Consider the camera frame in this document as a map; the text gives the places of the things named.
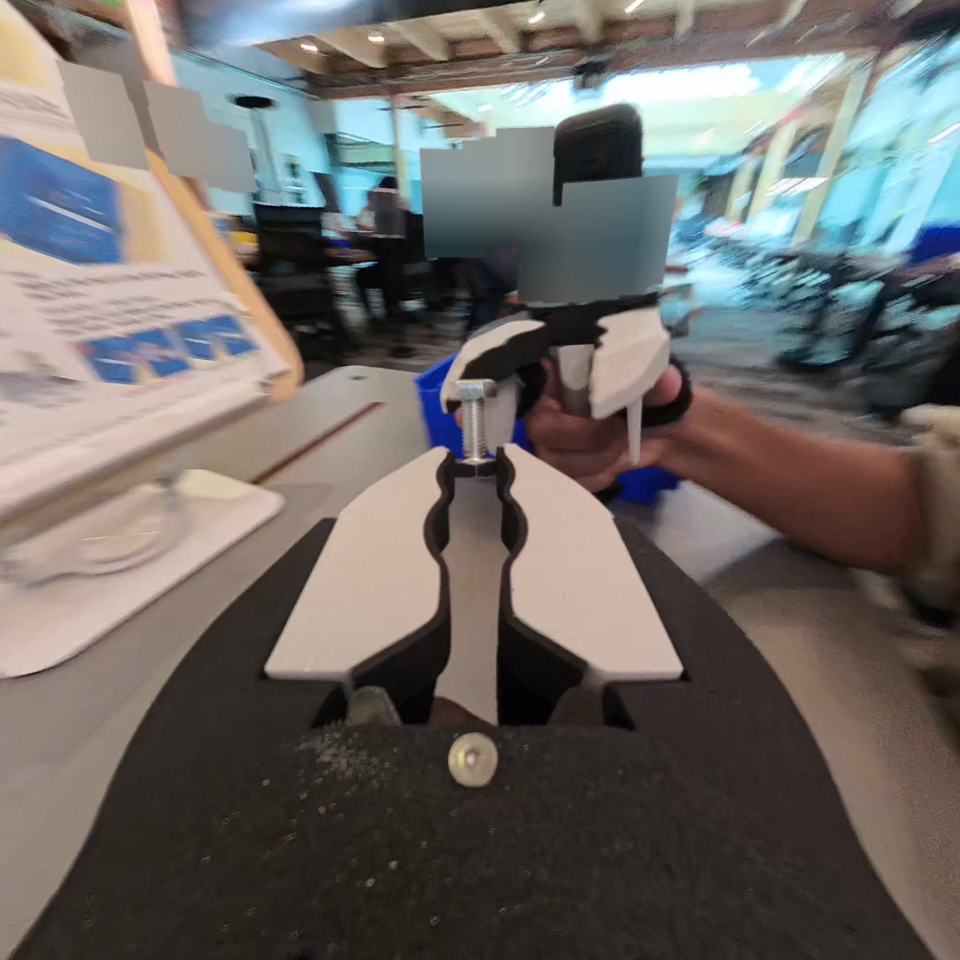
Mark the blue divided storage bin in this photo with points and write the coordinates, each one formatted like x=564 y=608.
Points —
x=435 y=413

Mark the silver bolt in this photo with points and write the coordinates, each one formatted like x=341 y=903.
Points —
x=474 y=393

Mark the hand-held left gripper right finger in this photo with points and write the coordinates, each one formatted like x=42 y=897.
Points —
x=593 y=600

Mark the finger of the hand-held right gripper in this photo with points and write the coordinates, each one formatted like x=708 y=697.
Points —
x=488 y=353
x=630 y=360

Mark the white instruction board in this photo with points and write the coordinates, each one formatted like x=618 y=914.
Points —
x=90 y=300

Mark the black office chair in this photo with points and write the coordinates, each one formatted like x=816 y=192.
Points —
x=293 y=255

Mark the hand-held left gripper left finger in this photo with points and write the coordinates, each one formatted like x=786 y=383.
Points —
x=353 y=600

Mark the person's right hand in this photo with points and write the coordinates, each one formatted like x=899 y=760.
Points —
x=600 y=458

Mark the person's right forearm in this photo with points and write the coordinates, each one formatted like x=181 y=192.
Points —
x=810 y=480

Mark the black floor lamp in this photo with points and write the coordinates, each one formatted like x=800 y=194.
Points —
x=255 y=102

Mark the white document stand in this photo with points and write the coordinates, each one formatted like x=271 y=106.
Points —
x=210 y=518

